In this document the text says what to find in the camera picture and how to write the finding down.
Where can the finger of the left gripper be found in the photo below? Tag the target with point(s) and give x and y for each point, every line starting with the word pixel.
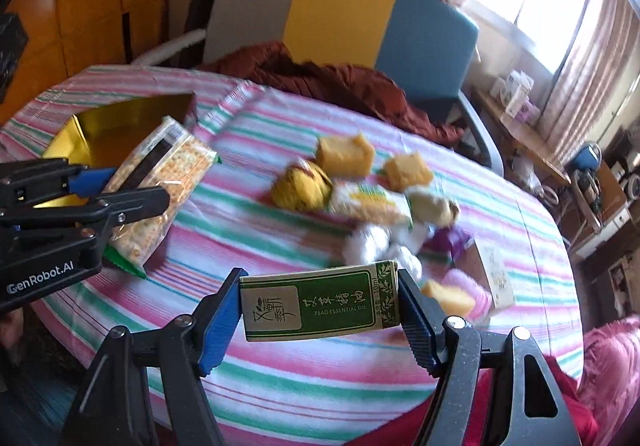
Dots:
pixel 99 213
pixel 37 181

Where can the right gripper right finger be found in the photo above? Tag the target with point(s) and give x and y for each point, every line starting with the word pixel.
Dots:
pixel 525 404

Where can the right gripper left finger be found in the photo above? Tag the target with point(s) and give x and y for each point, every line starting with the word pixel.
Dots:
pixel 113 405

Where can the cracker packet clear wrapper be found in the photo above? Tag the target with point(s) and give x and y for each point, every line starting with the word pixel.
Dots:
pixel 160 173

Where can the green essential oil box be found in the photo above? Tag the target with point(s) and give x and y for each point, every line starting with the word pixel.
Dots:
pixel 321 303

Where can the yellow sock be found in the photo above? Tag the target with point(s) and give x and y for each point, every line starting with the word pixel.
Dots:
pixel 302 187

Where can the yellow sponge block large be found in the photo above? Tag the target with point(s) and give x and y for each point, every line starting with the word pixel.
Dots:
pixel 341 156

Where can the beige ointment box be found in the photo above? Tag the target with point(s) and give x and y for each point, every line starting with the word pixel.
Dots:
pixel 484 263

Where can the gold tray box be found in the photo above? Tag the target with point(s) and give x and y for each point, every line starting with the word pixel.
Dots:
pixel 104 137

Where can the yellow sponge block small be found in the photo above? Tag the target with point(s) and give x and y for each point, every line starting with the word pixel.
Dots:
pixel 453 300

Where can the striped bed sheet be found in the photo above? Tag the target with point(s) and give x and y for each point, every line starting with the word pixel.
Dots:
pixel 365 388

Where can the purple small item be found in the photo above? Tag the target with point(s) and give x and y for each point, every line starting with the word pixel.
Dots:
pixel 450 240

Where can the wooden wardrobe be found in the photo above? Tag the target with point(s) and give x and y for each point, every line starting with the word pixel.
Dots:
pixel 67 36

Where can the dark red blanket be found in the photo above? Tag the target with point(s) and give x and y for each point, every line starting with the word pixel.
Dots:
pixel 355 88

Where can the green white snack packet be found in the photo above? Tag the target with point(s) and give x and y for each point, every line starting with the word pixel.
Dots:
pixel 370 203

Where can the wooden side table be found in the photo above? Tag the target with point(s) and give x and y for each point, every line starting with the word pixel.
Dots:
pixel 521 137

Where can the grey yellow blue chair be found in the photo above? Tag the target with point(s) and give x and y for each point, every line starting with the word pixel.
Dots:
pixel 425 46

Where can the white boxes on table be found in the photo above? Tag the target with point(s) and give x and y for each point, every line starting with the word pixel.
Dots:
pixel 513 93

